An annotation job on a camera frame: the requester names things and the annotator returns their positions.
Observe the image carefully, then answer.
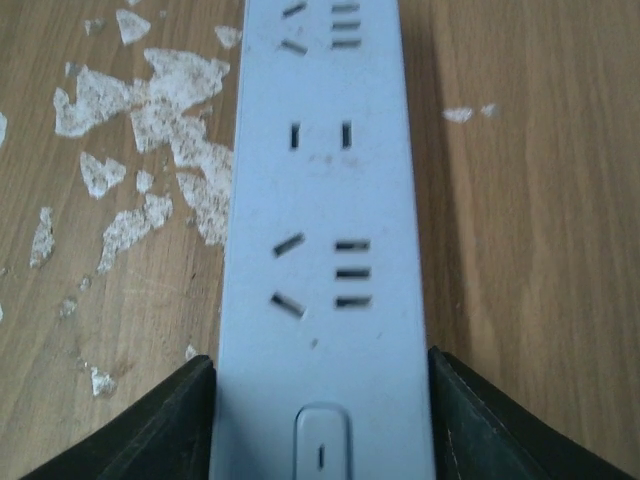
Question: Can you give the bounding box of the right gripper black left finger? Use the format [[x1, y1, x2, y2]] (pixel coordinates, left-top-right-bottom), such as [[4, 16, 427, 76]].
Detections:
[[25, 355, 216, 479]]

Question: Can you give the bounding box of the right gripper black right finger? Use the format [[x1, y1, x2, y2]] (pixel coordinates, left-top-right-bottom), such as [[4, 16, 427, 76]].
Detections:
[[428, 347, 631, 480]]

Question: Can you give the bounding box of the light blue power strip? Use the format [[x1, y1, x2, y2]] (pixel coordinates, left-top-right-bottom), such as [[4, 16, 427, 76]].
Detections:
[[211, 1, 436, 479]]

